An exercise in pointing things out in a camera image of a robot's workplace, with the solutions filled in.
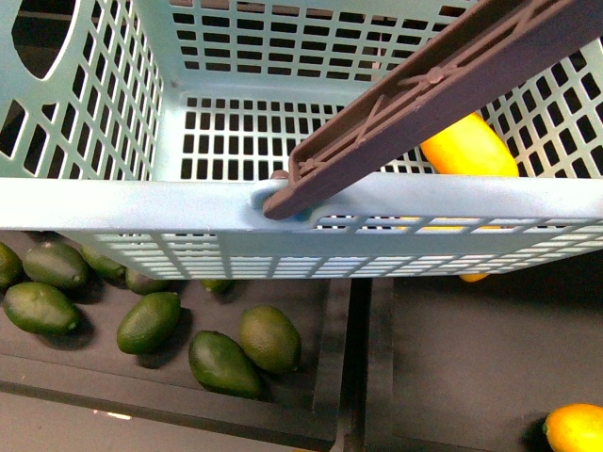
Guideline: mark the yellow mango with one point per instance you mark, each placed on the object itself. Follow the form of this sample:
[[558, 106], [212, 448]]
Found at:
[[469, 147]]

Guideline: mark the yellow lemon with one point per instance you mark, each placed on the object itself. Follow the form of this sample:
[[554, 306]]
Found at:
[[574, 427]]

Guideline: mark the green avocado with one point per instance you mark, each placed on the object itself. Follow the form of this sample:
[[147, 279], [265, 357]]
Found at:
[[220, 365]]

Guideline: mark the green lime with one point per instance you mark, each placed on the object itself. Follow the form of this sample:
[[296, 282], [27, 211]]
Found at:
[[270, 339]]

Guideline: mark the light blue plastic basket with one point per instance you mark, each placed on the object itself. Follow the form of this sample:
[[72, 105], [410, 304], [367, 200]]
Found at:
[[153, 132]]

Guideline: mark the black fruit display tray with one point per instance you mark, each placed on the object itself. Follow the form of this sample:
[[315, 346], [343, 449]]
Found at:
[[387, 364]]

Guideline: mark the brown basket handle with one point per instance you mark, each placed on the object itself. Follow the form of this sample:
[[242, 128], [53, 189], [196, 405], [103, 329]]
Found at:
[[490, 49]]

